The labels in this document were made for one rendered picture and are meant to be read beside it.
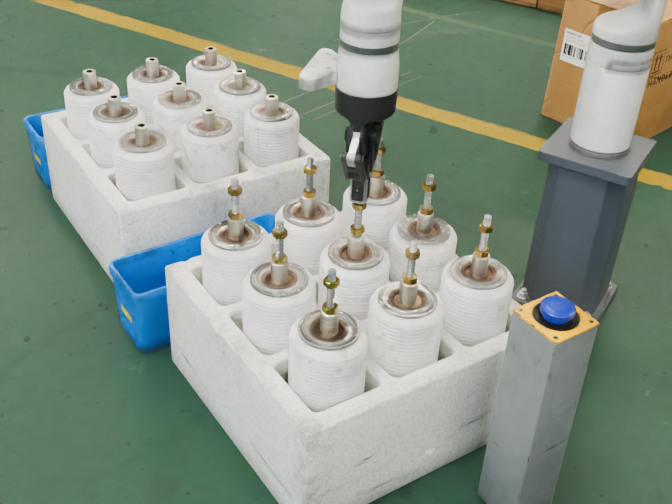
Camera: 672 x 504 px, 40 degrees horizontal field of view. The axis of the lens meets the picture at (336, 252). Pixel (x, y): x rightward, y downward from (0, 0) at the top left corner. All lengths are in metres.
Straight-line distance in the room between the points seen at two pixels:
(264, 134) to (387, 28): 0.56
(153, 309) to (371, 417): 0.44
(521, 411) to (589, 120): 0.50
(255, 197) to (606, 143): 0.58
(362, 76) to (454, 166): 0.94
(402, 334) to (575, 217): 0.45
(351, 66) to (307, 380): 0.37
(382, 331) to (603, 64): 0.52
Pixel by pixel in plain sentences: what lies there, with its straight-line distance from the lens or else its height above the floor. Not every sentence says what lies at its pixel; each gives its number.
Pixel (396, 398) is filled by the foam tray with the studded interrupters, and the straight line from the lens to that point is 1.13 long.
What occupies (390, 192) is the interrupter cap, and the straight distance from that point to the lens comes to 1.37.
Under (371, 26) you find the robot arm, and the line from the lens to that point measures 1.05.
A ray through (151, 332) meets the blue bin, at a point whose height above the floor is 0.04.
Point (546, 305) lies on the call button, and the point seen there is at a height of 0.33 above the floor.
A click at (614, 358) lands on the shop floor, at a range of 1.54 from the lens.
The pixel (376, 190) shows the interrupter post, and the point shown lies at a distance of 1.36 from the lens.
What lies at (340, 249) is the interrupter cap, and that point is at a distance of 1.24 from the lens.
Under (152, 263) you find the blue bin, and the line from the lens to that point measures 1.49.
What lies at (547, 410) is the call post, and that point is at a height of 0.21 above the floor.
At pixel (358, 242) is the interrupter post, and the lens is 1.21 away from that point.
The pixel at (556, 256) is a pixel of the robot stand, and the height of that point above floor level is 0.12.
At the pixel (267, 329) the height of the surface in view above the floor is 0.20.
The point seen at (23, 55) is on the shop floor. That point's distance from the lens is 2.53.
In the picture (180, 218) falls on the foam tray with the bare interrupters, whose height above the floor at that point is 0.14.
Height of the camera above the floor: 0.95
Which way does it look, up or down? 35 degrees down
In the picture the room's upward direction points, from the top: 3 degrees clockwise
